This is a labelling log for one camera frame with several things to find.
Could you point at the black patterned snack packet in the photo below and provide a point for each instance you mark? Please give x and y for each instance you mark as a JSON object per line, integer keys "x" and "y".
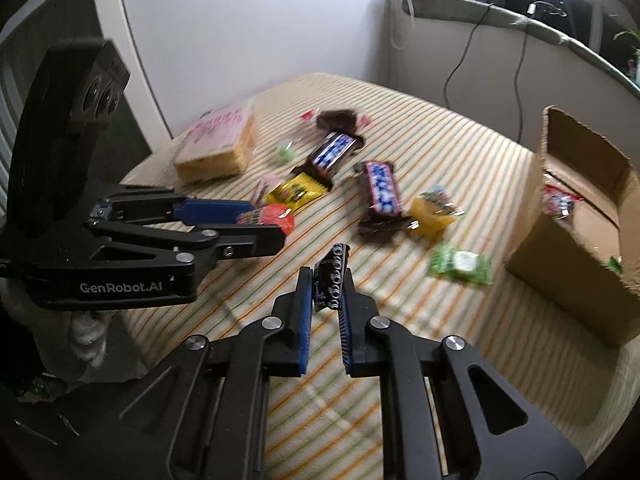
{"x": 329, "y": 277}

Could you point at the pink candy packet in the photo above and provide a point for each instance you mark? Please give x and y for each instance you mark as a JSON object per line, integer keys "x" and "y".
{"x": 264, "y": 186}

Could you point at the yellow candy packet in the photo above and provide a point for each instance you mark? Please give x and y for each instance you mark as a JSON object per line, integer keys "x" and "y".
{"x": 298, "y": 189}

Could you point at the pink wrapped sandwich bread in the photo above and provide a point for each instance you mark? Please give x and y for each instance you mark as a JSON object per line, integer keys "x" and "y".
{"x": 220, "y": 144}

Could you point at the white gloved left hand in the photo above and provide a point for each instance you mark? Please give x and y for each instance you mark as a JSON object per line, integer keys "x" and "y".
{"x": 68, "y": 342}

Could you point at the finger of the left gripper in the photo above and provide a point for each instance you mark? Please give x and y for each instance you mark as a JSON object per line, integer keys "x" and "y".
{"x": 210, "y": 242}
{"x": 200, "y": 207}

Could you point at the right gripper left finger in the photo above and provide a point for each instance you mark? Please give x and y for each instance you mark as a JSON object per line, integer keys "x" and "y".
{"x": 275, "y": 346}

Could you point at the snickers bar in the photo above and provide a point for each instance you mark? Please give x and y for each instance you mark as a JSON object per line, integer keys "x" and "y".
{"x": 328, "y": 157}
{"x": 382, "y": 208}

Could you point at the grey window sill ledge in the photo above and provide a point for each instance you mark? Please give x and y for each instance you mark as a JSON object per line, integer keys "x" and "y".
{"x": 473, "y": 12}

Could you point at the red jelly cup snack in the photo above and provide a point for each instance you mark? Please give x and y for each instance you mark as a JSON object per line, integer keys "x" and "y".
{"x": 270, "y": 215}

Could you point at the white cabinet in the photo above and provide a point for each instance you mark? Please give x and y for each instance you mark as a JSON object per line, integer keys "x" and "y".
{"x": 65, "y": 114}

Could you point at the light green candy packet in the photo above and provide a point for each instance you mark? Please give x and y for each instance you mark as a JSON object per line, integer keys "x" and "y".
{"x": 461, "y": 264}

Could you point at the yellow jelly cup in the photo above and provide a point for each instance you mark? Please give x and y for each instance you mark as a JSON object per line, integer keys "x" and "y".
{"x": 432, "y": 212}

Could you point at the open cardboard box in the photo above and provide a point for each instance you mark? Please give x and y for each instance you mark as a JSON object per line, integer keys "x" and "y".
{"x": 580, "y": 207}

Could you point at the dark green candy packet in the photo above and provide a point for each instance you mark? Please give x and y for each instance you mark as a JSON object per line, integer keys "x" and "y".
{"x": 615, "y": 264}

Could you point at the green clear candy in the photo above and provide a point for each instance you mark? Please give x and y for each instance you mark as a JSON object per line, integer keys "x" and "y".
{"x": 286, "y": 151}

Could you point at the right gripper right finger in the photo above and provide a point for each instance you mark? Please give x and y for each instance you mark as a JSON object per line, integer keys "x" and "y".
{"x": 376, "y": 346}

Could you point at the potted spider plant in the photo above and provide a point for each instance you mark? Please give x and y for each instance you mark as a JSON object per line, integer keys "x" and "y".
{"x": 630, "y": 37}

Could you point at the brownie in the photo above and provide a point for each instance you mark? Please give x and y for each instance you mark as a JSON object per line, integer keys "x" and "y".
{"x": 343, "y": 120}

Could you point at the striped beige table cloth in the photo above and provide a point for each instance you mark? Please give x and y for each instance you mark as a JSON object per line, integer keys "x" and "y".
{"x": 584, "y": 387}

